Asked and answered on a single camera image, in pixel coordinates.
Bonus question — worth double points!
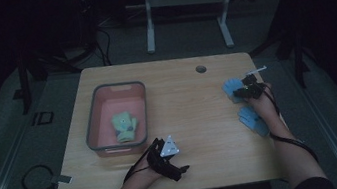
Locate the black tripod stand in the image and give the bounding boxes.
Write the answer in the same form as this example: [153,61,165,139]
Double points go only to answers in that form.
[240,0,322,97]
[7,3,115,116]

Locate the blue glove with grey cuff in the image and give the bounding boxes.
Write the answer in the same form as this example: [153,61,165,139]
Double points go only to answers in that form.
[220,76,248,106]
[236,103,272,141]

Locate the green fuzzy glove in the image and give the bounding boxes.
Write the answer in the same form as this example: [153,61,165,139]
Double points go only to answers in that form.
[110,109,142,145]

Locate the grey table cable grommet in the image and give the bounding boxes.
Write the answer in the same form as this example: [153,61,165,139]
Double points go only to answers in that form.
[195,64,208,75]

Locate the black floor bracket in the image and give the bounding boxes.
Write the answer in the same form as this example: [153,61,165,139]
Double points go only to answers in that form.
[30,109,56,127]

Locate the pink bin with grey rim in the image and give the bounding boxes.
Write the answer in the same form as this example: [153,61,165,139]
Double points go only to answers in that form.
[78,78,156,162]

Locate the person's right hand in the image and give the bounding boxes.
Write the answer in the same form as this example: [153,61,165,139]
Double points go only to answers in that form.
[245,81,283,132]

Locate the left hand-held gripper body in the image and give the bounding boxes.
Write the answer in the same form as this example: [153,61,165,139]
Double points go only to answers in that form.
[143,132,193,186]

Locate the person's left hand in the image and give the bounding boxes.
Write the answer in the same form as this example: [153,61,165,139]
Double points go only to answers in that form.
[125,160,169,189]

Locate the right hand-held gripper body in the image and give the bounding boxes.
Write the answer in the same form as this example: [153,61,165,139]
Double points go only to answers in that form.
[238,65,273,103]

